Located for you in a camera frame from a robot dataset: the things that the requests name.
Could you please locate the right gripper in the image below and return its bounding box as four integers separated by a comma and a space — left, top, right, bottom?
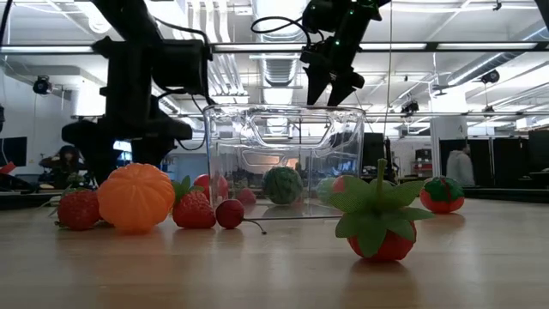
299, 40, 366, 107

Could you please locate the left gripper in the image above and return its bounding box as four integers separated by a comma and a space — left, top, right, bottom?
62, 36, 194, 186

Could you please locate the orange toy fruit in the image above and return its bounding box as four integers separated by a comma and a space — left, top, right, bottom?
96, 162, 176, 235

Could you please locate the red toy strawberry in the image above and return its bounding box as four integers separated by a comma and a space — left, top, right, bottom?
54, 184, 103, 232
328, 158, 435, 263
171, 174, 217, 230

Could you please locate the clear plastic tupperware container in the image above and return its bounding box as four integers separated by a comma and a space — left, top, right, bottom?
203, 104, 366, 221

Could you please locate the green striped toy watermelon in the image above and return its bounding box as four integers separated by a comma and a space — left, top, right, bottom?
261, 166, 304, 205

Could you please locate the red fruit with green cap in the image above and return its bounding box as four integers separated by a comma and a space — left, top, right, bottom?
419, 175, 466, 215

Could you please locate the person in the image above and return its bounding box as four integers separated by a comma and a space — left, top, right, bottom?
38, 144, 87, 190
445, 143, 476, 188

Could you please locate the red toy cherry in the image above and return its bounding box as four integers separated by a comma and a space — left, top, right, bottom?
215, 199, 268, 235

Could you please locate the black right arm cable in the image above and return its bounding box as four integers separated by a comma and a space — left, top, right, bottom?
250, 15, 312, 46

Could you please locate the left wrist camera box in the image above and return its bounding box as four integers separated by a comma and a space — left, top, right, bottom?
152, 39, 214, 96

